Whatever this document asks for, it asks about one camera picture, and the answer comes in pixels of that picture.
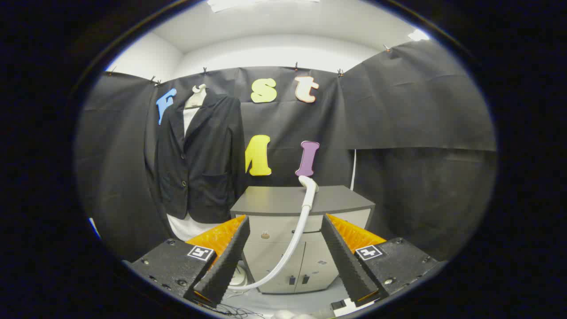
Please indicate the grey top white cabinet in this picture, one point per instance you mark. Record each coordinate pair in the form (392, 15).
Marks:
(274, 199)

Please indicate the ceiling light panel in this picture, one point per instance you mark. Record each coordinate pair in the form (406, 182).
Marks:
(248, 4)

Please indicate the white garment steamer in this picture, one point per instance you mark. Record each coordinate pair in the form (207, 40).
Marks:
(296, 235)

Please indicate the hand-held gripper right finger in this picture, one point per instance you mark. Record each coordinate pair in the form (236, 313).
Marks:
(345, 261)

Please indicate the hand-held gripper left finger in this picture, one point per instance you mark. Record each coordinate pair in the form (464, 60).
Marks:
(226, 266)

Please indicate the black suit jacket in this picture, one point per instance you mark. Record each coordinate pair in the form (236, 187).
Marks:
(208, 168)

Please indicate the white clothes hanger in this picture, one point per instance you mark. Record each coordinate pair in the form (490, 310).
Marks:
(197, 99)

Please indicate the black backdrop cloth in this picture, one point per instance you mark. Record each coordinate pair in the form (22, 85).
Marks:
(398, 110)

